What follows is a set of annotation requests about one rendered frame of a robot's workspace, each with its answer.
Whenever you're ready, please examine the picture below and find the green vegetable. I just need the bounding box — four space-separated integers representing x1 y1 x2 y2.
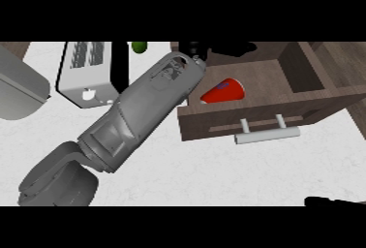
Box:
130 41 149 54

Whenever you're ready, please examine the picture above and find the white toaster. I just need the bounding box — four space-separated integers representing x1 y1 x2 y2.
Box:
55 41 131 109

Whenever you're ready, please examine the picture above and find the white drawer handle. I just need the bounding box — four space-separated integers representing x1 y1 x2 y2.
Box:
233 113 301 145

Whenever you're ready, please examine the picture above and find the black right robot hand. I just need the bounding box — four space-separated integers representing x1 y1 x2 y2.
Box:
303 196 366 207

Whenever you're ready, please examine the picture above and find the brown wooden cabinet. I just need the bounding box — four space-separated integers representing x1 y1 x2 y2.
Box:
307 41 366 140

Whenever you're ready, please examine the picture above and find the grey rounded appliance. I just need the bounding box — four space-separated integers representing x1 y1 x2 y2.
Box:
0 43 52 121

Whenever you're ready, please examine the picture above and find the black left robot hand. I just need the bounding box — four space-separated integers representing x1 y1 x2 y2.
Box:
183 41 258 62

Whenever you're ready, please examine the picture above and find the brown wooden drawer front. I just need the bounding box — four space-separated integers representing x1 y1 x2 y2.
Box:
176 84 366 142

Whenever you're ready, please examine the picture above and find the brown wooden drawer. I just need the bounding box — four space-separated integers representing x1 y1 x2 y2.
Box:
170 41 344 112
176 84 366 142

